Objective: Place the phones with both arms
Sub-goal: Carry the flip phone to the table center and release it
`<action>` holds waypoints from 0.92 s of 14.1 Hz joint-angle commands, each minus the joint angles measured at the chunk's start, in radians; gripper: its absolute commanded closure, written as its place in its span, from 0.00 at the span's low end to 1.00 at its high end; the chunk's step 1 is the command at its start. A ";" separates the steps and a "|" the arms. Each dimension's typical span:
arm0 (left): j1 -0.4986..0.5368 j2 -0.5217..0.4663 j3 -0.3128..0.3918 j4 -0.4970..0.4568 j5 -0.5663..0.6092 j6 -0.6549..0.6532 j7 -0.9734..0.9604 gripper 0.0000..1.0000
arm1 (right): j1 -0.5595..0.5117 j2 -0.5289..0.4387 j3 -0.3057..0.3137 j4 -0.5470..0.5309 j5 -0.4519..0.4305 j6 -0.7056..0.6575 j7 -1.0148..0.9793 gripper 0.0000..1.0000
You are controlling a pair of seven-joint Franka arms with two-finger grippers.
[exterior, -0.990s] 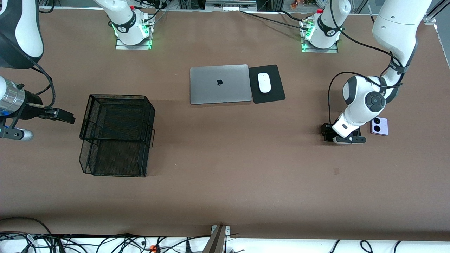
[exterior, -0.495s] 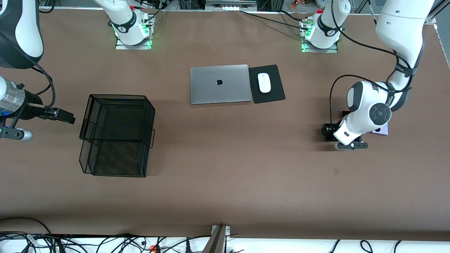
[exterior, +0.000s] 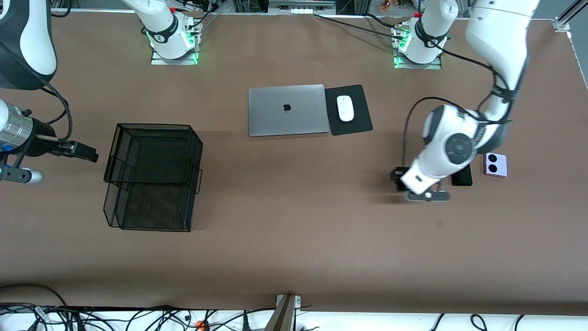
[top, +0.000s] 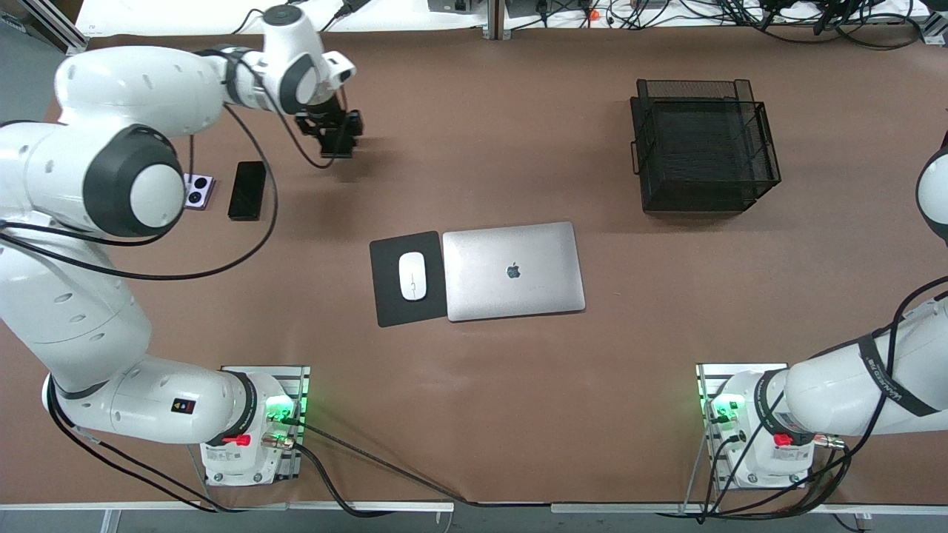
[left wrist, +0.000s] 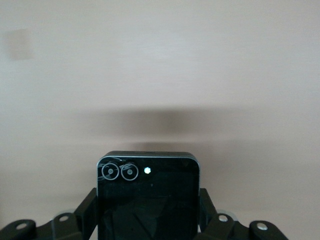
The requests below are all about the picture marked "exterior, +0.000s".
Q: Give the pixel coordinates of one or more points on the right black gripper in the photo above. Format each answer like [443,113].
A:
[40,142]

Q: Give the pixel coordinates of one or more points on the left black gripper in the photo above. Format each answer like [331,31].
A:
[398,178]

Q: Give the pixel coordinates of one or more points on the tall black smartphone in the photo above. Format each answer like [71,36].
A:
[461,177]

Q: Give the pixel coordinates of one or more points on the lavender flip phone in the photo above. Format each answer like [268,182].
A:
[498,171]

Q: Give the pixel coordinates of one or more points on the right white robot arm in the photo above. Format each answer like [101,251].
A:
[163,27]

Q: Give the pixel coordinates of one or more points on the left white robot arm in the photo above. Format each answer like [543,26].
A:
[459,147]

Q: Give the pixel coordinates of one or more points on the black mouse pad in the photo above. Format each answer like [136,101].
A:
[358,124]

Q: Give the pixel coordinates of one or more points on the white computer mouse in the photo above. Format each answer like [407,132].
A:
[345,108]

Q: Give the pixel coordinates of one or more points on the silver closed laptop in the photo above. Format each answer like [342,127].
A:
[275,115]

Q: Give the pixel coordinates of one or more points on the colourful small figurines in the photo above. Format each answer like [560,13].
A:
[386,4]

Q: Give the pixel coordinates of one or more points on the white power strip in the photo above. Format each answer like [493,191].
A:
[301,10]

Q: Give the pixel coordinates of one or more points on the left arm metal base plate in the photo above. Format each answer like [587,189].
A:
[415,66]

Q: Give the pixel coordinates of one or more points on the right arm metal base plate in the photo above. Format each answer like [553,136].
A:
[158,61]

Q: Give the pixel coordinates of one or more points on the grey metal camera bracket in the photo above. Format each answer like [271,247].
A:
[282,317]

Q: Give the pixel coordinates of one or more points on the aluminium frame profile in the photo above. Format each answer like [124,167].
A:
[562,22]

